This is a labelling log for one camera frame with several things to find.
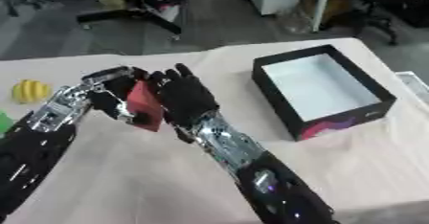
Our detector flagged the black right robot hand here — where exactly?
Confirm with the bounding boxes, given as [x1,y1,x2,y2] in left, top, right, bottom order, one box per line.
[147,62,221,145]

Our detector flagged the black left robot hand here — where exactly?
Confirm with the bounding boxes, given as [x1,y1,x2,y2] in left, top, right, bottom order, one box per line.
[80,65,153,125]

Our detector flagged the red block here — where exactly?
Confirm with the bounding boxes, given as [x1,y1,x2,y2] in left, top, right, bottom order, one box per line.
[124,79,167,132]

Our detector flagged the black box with white inside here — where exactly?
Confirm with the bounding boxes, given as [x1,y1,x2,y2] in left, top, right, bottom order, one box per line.
[251,44,399,142]

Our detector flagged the black office chair base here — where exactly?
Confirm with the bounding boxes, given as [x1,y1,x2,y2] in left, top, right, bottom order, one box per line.
[75,0,185,40]

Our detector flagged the yellow toy banana bunch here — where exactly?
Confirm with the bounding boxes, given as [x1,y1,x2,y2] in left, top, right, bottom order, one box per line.
[10,78,54,104]

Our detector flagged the green toy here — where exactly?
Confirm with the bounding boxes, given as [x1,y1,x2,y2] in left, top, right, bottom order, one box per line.
[0,110,17,139]

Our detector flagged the black office chair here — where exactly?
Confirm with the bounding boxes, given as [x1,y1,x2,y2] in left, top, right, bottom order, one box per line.
[328,0,429,46]

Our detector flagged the white flat object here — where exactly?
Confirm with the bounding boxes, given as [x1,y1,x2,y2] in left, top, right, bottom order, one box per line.
[394,70,429,105]

